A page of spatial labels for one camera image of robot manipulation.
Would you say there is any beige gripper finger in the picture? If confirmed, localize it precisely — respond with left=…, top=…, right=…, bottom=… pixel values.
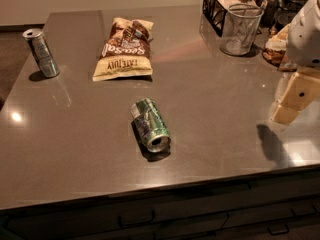
left=280, top=72, right=320, bottom=111
left=270, top=102, right=300, bottom=125

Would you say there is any green soda can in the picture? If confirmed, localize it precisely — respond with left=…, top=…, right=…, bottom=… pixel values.
left=131, top=98, right=171, bottom=153

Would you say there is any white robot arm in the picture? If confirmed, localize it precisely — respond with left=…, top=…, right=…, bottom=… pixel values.
left=271, top=0, right=320, bottom=125

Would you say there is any tall silver can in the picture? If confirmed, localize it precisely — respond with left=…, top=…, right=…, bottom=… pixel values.
left=22, top=28, right=60, bottom=78

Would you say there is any dark drawer cabinet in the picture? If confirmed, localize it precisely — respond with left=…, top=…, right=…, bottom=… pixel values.
left=0, top=169, right=320, bottom=240

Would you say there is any brown chip bag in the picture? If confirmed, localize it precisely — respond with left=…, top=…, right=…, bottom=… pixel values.
left=92, top=17, right=153, bottom=82

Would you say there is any black drawer handle right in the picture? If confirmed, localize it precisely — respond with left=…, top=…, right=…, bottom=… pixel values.
left=267, top=224, right=289, bottom=236

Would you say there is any black wire basket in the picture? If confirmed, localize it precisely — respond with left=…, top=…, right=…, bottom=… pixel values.
left=202, top=0, right=267, bottom=37

